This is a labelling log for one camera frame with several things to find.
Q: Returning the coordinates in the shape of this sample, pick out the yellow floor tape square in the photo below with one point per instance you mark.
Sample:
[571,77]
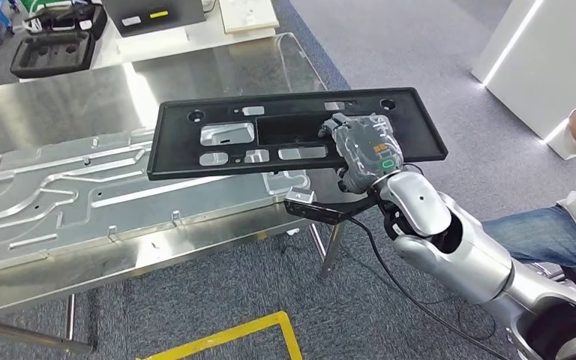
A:
[268,328]

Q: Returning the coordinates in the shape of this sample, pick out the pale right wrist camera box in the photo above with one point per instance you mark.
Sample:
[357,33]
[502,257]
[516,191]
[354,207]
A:
[313,208]

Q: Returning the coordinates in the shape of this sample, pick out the stainless steel workbench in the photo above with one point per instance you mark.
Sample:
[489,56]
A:
[69,99]

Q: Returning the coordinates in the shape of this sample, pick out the person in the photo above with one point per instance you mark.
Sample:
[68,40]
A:
[541,233]

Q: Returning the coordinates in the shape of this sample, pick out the white flat slab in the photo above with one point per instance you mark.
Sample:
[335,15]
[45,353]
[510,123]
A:
[248,15]

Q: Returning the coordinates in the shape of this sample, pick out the white side table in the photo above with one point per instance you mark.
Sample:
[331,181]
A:
[168,44]

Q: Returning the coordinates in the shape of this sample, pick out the embossed sheet metal panel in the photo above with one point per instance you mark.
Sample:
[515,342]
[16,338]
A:
[69,198]

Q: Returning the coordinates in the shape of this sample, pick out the black foam tray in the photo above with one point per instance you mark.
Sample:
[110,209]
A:
[52,54]

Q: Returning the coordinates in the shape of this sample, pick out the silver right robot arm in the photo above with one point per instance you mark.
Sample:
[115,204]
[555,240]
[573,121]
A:
[457,243]

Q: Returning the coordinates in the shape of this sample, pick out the black plastic licence plate bracket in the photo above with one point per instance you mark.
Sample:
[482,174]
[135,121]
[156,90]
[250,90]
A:
[178,149]

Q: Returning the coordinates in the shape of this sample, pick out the black box with labels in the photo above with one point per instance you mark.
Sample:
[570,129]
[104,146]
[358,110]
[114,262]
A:
[154,15]

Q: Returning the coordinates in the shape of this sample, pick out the black equipment case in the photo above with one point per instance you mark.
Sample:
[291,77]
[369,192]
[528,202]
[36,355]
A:
[64,22]

